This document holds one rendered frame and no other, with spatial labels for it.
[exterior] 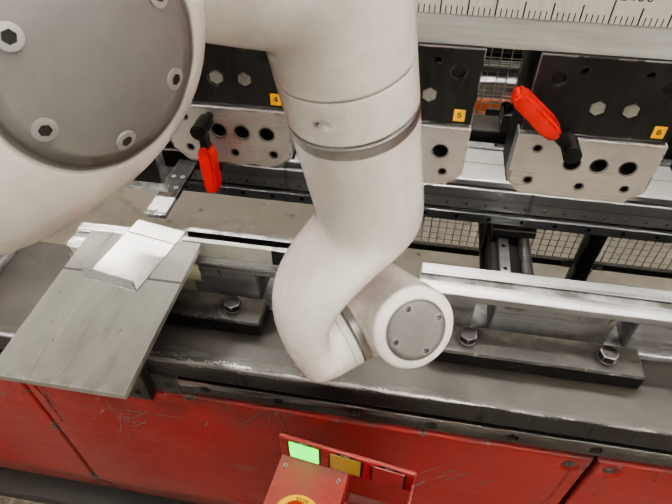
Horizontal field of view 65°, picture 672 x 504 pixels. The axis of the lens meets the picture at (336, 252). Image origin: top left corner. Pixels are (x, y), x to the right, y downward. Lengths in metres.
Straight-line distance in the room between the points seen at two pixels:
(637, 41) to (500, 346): 0.45
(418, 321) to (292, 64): 0.28
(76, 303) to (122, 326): 0.08
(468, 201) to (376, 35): 0.74
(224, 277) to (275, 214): 1.56
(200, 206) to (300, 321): 2.07
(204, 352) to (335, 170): 0.56
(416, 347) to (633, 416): 0.44
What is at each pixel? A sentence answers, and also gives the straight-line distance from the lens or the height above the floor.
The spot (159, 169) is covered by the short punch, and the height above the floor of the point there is 1.13.
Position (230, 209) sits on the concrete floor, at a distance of 2.46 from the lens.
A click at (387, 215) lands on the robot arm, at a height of 1.31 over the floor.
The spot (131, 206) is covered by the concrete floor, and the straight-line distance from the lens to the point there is 2.61.
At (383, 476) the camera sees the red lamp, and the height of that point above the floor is 0.81.
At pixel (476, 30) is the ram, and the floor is 1.36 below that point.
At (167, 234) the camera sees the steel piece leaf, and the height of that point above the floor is 1.00.
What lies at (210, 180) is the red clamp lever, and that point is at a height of 1.18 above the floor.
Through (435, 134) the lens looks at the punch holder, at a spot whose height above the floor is 1.24.
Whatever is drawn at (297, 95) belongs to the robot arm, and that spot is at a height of 1.41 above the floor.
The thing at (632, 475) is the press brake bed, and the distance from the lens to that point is 1.00.
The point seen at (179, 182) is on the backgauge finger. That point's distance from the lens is 0.95.
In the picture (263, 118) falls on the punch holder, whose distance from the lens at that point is 0.63.
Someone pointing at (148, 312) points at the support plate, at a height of 1.00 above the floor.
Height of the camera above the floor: 1.56
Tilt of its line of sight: 45 degrees down
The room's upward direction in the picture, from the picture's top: straight up
